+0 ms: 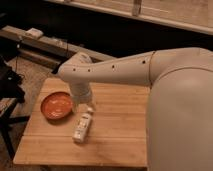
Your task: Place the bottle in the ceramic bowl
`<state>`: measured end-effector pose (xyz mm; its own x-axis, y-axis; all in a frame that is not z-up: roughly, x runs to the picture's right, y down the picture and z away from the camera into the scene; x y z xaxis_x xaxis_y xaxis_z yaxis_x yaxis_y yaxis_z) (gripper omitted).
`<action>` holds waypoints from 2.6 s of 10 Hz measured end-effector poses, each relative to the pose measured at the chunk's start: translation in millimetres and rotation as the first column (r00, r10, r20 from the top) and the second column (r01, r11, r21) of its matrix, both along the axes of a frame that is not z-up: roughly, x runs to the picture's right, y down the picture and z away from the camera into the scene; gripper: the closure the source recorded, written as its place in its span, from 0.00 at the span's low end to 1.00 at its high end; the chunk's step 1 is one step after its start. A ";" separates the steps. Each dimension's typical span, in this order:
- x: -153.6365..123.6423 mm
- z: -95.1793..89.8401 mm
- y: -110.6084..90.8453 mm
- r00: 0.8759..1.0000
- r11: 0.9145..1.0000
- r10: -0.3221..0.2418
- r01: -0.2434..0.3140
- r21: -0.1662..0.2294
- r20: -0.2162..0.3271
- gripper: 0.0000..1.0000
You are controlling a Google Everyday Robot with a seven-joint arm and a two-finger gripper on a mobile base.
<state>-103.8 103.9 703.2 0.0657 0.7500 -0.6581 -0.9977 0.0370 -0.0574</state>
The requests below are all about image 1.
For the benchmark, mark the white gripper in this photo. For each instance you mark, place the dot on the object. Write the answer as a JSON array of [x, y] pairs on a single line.
[[81, 93]]

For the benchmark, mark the white plastic bottle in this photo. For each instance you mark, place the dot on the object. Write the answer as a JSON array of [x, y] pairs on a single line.
[[83, 126]]

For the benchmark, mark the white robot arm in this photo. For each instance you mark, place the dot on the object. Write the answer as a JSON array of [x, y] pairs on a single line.
[[179, 119]]

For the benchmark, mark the orange ceramic bowl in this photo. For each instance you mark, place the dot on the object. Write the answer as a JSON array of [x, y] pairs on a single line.
[[56, 105]]

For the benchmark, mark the black chair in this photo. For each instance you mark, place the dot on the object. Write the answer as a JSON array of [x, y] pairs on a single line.
[[9, 88]]

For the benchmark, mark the white box on ledge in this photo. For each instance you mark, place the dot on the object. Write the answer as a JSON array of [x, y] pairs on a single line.
[[34, 33]]

